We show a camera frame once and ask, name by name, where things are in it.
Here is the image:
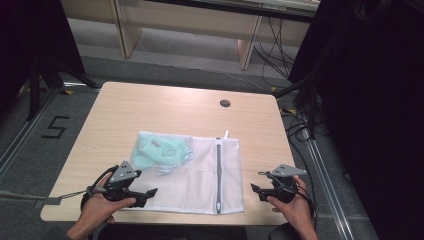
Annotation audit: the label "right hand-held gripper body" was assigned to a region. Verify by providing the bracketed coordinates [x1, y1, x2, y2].
[260, 163, 308, 204]

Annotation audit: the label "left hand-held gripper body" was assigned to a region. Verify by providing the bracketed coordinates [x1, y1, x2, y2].
[101, 160, 144, 203]

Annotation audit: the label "white mesh laundry bag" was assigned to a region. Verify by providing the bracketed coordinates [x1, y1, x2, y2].
[121, 130, 246, 216]

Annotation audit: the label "person's right hand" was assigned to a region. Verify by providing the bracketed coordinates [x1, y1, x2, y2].
[266, 175, 315, 232]

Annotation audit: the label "person's left hand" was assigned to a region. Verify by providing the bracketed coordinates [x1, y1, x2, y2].
[80, 172, 137, 225]

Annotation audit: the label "mint green garment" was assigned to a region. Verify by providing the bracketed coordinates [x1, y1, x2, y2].
[130, 131, 195, 177]

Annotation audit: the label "black curtain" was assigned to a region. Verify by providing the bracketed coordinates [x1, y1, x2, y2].
[287, 0, 424, 240]
[0, 0, 86, 114]

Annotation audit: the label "black tripod stand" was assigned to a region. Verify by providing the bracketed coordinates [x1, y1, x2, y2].
[25, 53, 101, 122]

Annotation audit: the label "light wooden desk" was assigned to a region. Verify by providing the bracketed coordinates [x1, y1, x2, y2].
[61, 0, 322, 71]

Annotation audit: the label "black looped gripper cable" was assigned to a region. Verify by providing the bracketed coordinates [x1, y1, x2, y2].
[80, 164, 120, 212]

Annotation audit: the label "black gripper cable bundle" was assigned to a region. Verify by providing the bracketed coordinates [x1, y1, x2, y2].
[294, 182, 318, 231]

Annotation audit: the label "grey metal floor rail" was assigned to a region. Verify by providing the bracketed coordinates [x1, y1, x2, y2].
[0, 87, 59, 179]
[299, 128, 355, 240]

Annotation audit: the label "black floor cables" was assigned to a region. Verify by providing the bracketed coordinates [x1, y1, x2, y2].
[279, 105, 323, 188]

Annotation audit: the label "grey sleeved gripper cable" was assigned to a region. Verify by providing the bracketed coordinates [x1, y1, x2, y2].
[0, 188, 101, 202]

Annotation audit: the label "black stand with cables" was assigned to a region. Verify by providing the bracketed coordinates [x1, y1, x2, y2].
[272, 64, 323, 141]

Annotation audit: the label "thin white floor cable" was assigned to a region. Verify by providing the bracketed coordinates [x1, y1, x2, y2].
[135, 39, 269, 93]

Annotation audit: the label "black hanging cables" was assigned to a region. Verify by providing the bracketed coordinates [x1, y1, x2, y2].
[252, 15, 301, 81]

